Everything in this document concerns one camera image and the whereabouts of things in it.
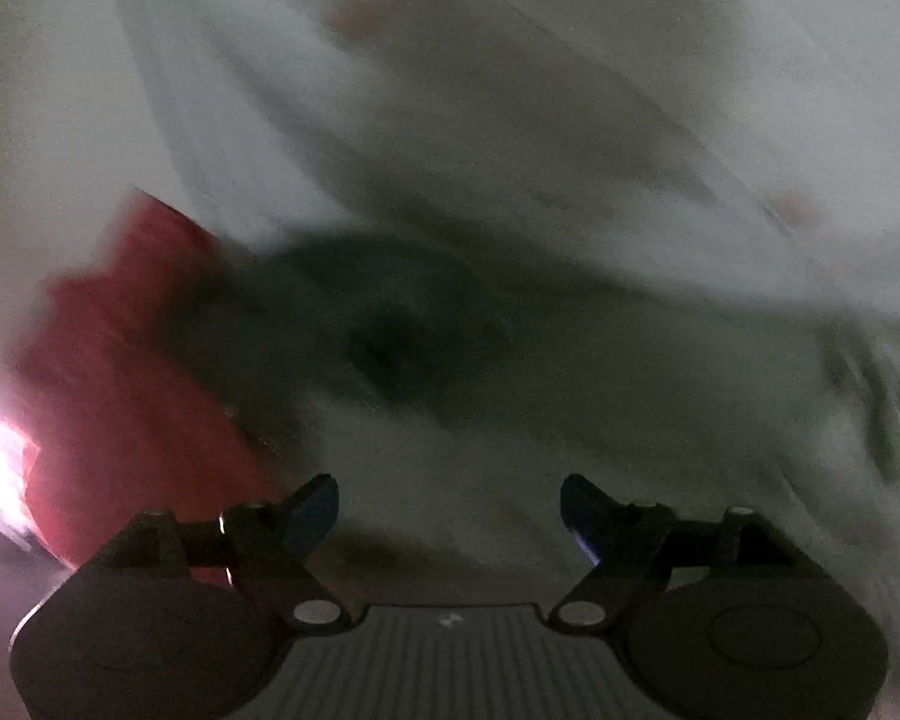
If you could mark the grey zip hoodie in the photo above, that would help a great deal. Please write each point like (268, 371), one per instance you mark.
(690, 420)

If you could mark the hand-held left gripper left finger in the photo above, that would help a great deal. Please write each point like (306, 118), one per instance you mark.
(312, 514)

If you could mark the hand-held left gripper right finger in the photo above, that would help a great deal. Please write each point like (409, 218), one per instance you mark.
(580, 514)

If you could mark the red cloth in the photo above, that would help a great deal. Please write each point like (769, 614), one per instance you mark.
(142, 405)

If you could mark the white carrot print quilt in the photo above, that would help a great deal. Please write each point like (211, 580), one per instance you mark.
(495, 90)

